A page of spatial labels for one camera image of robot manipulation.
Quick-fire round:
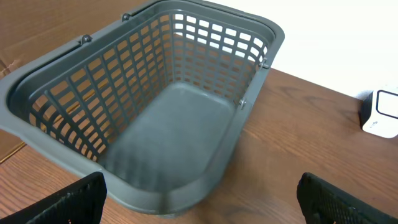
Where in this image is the grey plastic basket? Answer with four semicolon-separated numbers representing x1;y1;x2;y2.
1;1;285;215

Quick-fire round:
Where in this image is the white barcode scanner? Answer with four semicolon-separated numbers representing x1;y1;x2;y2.
359;85;397;139

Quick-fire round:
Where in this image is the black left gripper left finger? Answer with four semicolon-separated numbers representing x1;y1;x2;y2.
1;172;107;224

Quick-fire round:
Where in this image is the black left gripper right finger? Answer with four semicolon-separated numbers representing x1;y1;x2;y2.
297;172;397;224

